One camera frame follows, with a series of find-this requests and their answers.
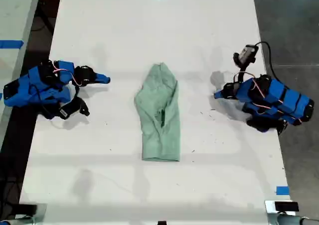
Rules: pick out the grey black camera box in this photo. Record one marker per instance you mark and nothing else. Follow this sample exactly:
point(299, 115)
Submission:
point(246, 54)

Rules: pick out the short blue tape strip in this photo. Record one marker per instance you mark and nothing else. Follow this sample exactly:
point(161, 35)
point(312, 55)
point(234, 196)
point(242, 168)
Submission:
point(282, 190)

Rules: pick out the black camera stalk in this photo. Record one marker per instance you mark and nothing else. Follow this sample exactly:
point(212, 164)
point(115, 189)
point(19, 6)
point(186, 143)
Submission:
point(241, 71)
point(75, 92)

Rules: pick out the black clamp block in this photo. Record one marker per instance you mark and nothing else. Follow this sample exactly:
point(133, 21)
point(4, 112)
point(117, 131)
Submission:
point(27, 208)

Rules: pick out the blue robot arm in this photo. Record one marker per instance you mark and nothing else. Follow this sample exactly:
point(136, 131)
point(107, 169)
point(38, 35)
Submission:
point(20, 90)
point(281, 100)

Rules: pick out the small black bracket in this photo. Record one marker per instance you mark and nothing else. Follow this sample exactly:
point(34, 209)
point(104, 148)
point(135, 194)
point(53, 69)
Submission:
point(162, 223)

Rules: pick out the small black box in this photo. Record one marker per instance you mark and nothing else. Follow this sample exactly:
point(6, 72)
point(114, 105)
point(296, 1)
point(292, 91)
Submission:
point(286, 206)

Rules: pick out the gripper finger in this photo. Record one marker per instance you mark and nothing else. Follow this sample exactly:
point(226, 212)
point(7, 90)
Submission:
point(87, 82)
point(229, 86)
point(229, 95)
point(86, 71)

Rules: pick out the white mounting plate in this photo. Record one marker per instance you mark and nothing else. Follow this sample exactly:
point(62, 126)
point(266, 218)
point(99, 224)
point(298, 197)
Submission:
point(269, 206)

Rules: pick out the pale green T-shirt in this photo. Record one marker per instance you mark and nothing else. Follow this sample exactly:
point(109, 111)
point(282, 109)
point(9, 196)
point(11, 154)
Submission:
point(159, 110)

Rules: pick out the black labelled camera box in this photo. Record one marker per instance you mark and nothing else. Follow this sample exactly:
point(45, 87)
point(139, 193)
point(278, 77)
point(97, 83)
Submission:
point(66, 111)

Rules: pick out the grey pipe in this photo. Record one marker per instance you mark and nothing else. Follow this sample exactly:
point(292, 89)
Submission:
point(289, 219)

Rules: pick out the pale side table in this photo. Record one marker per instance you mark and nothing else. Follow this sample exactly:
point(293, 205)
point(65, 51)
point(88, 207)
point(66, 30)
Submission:
point(15, 15)

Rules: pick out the long blue tape strip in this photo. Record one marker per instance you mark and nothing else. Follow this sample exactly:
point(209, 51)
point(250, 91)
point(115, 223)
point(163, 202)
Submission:
point(11, 44)

